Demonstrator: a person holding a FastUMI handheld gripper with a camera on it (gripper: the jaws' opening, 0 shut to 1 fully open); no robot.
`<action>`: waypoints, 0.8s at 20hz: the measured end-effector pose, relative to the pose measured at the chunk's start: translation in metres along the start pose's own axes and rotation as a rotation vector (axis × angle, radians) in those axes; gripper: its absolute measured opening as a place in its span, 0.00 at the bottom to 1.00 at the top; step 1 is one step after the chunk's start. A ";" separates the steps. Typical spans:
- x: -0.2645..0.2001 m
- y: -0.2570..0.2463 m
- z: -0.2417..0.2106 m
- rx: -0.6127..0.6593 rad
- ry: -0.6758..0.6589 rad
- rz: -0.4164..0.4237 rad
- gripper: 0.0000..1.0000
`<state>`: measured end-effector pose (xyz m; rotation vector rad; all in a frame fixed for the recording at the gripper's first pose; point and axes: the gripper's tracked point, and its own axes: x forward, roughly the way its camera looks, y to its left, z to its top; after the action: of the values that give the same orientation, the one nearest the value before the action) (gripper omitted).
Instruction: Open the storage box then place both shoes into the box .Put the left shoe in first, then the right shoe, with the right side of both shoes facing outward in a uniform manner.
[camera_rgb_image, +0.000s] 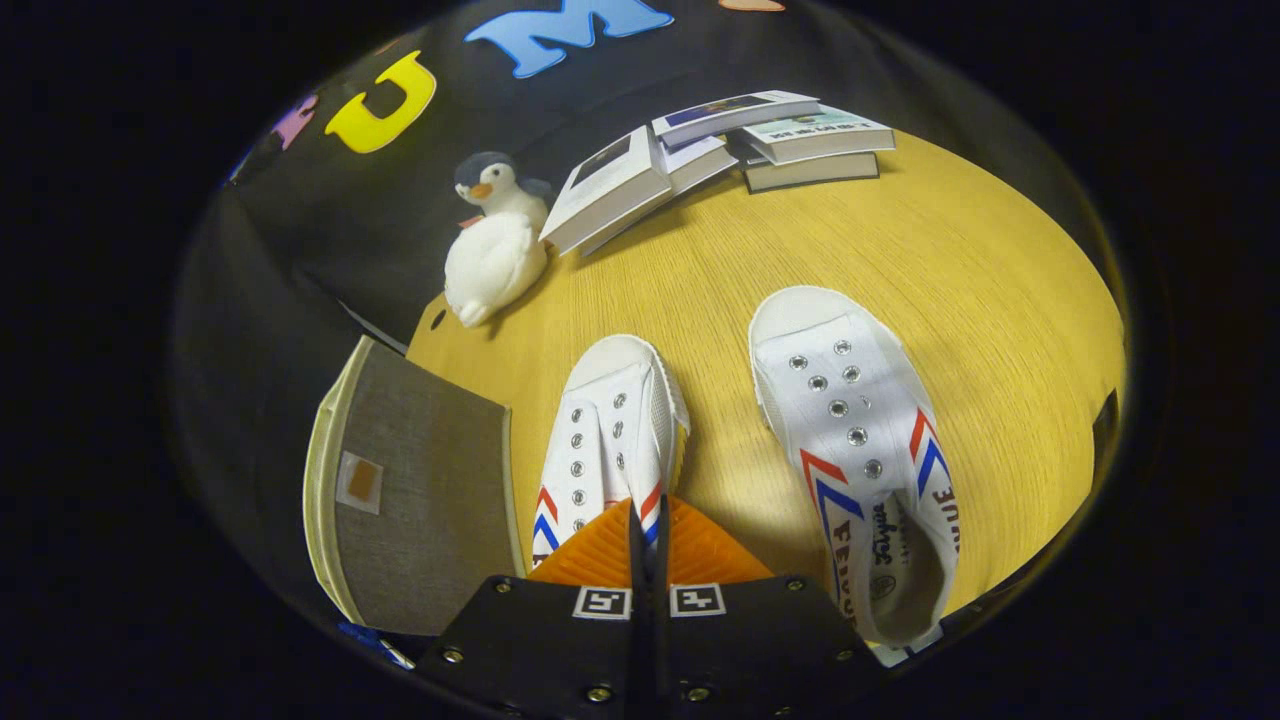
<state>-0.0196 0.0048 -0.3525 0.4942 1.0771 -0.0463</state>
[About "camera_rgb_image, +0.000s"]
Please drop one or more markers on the white book with dark photo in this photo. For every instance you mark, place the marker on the white book with dark photo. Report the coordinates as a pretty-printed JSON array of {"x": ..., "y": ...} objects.
[{"x": 610, "y": 190}]

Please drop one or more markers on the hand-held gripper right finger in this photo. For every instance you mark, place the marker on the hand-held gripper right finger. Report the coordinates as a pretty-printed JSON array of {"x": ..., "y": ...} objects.
[{"x": 760, "y": 650}]

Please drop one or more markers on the white canvas shoe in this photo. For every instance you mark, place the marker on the white canvas shoe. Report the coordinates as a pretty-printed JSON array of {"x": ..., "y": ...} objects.
[
  {"x": 610, "y": 440},
  {"x": 860, "y": 450}
]

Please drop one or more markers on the plain white book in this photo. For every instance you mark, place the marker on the plain white book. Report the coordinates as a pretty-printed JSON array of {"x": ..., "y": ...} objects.
[{"x": 695, "y": 160}]

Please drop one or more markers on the white plush toy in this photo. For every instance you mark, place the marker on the white plush toy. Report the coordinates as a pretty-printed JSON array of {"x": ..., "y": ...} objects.
[{"x": 495, "y": 265}]

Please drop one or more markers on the dark cover book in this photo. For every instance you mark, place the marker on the dark cover book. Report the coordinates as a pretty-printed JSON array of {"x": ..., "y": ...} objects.
[{"x": 810, "y": 172}]

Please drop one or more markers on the teal cover book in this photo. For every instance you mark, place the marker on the teal cover book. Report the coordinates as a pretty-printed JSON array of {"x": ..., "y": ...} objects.
[{"x": 815, "y": 135}]

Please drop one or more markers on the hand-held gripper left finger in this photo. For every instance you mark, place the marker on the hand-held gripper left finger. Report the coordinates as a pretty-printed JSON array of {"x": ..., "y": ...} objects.
[{"x": 560, "y": 650}]

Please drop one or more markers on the grey fabric storage box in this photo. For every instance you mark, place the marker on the grey fabric storage box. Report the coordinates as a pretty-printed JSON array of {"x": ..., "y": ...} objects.
[{"x": 430, "y": 520}]

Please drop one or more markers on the penguin plush toy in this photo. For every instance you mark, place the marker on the penguin plush toy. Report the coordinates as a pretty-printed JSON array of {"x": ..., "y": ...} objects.
[{"x": 490, "y": 185}]

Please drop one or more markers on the blue cover book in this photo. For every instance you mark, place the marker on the blue cover book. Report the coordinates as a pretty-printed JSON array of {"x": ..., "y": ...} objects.
[{"x": 735, "y": 112}]

